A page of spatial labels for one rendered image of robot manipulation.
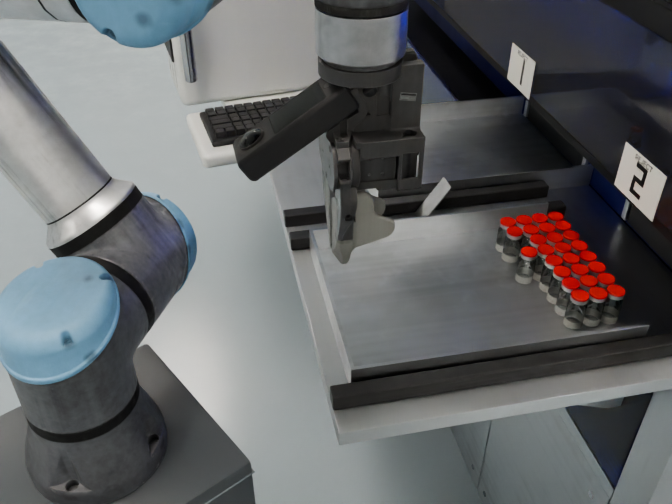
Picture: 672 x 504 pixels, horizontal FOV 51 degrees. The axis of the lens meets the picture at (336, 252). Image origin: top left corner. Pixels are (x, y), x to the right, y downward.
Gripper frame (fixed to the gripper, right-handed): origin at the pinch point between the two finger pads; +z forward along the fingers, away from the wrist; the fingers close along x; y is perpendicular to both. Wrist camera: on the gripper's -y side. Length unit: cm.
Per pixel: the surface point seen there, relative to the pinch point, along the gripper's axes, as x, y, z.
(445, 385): -7.6, 10.2, 13.6
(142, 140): 232, -39, 103
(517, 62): 43, 38, 0
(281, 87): 89, 6, 21
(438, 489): 37, 32, 103
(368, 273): 13.8, 7.1, 14.6
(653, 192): 4.5, 38.0, 0.6
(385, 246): 19.0, 10.8, 14.6
